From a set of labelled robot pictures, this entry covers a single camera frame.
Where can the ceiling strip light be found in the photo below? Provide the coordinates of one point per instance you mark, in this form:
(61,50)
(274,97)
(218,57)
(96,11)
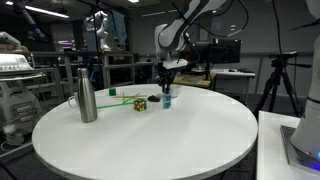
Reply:
(36,10)

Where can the small green cube block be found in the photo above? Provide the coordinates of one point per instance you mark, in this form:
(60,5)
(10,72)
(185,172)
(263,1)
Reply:
(112,91)

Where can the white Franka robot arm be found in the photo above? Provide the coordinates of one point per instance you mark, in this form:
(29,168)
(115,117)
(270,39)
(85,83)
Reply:
(308,133)

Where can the blue hanging cloth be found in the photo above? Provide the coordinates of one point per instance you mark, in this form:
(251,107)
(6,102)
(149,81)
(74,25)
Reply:
(119,26)

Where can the small teal bottle black cap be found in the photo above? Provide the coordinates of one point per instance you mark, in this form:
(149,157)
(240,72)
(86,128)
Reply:
(166,101)

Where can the white robot mounting table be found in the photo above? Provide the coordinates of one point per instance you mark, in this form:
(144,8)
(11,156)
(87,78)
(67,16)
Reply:
(270,150)

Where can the long green stick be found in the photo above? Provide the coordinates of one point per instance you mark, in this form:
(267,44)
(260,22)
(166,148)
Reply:
(113,105)

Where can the white metal rack frame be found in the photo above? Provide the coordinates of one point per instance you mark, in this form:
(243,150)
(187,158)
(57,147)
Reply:
(116,66)

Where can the white mug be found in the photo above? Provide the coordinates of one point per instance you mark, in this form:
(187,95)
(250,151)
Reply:
(74,100)

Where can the short green stick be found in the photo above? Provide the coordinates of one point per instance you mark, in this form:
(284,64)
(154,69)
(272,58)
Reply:
(125,99)

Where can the black camera tripod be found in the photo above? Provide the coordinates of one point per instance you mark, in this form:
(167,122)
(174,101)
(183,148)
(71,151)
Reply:
(276,78)

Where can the wide black monitor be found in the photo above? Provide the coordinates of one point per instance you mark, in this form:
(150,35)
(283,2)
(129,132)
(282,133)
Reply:
(223,50)

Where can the small black object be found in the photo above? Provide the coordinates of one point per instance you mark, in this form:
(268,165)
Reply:
(153,98)

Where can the white desk grey legs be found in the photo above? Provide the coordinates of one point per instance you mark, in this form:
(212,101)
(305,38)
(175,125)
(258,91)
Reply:
(235,74)

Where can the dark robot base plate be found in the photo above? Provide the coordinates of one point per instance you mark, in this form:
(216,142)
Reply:
(293,150)

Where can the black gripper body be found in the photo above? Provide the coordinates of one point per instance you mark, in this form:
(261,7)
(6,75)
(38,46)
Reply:
(166,75)

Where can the stainless steel water bottle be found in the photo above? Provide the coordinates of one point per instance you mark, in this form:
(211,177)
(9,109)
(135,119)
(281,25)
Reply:
(87,96)

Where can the wooden top table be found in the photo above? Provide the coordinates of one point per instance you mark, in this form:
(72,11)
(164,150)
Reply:
(195,80)

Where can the white equipment cart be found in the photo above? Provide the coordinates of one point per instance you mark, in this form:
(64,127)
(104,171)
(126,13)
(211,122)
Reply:
(16,100)

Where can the Rubik's cube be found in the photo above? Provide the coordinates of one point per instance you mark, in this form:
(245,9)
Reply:
(140,105)

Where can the thin wooden stick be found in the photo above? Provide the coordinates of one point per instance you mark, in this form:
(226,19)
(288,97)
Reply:
(131,96)

